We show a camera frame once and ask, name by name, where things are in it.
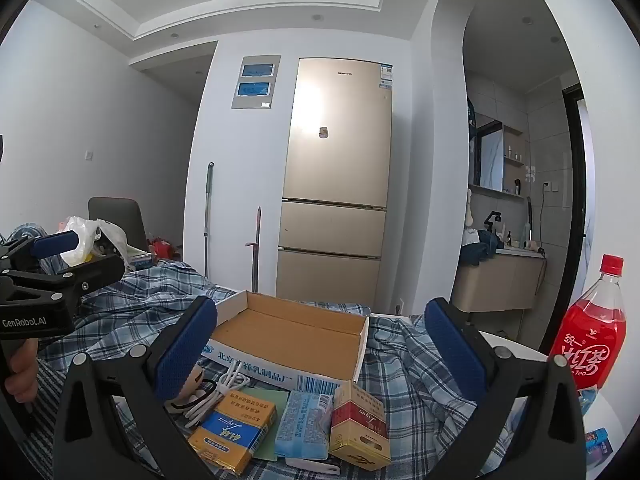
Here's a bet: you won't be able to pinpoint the small colourful box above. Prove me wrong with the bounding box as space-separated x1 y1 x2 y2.
585 427 613 466

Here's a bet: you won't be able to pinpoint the yellow packet with blue label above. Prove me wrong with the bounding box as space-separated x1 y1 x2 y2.
187 389 278 476

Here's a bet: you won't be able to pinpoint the blue plaid blanket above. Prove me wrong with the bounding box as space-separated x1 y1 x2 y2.
0 222 531 480

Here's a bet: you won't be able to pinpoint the dark framed glass door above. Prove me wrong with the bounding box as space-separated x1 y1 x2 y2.
561 82 587 311

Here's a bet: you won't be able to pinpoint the beige round pad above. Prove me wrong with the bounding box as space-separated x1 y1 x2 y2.
167 365 206 413

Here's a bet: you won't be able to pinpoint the grey wall panel blue screens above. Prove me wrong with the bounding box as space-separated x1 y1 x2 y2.
231 54 282 110

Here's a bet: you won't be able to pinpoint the beige vanity cabinet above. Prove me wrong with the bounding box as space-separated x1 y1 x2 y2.
450 245 548 313

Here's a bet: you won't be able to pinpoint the light blue soft packet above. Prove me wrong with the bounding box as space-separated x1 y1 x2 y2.
274 390 335 461

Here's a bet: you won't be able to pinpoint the white plastic bag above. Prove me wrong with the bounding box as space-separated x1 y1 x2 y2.
59 216 132 271

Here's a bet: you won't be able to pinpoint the yellow packet with red label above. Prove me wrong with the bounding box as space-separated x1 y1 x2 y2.
329 380 392 472

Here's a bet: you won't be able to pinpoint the red drink bottle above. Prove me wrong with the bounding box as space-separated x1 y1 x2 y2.
547 254 628 392

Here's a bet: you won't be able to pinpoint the grey chair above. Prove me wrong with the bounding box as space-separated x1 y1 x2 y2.
88 197 150 253

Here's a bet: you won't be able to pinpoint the light green paper sheet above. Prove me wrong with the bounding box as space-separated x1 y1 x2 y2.
247 386 291 462

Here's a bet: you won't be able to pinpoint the person's left hand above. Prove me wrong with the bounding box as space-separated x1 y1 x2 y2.
4 340 40 405

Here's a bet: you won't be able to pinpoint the shallow cardboard box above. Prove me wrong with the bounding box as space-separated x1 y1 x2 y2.
202 290 371 396

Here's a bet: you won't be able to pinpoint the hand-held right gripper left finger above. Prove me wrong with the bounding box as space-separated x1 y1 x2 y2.
52 296 218 480

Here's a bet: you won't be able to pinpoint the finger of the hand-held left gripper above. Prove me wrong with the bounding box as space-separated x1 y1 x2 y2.
0 230 81 275
0 255 126 311

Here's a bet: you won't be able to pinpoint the gold refrigerator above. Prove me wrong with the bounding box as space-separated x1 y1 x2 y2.
275 57 394 311

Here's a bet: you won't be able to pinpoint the red snack bag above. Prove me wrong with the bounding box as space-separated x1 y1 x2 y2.
150 237 176 261

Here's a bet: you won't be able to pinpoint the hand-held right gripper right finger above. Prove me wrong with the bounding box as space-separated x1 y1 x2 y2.
424 297 587 480

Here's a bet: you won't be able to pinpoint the grey mop handle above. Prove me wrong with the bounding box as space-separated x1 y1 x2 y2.
202 162 215 277

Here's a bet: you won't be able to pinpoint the white cable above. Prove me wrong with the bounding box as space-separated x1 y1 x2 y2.
182 362 251 428

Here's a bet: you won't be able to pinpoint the bathroom mirror cabinet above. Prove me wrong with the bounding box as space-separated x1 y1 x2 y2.
472 112 526 201

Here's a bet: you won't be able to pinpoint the white flat plastic piece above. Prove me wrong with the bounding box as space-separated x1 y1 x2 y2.
285 457 341 477

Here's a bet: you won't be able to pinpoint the dark blue clothes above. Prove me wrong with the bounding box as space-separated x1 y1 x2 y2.
460 230 503 266

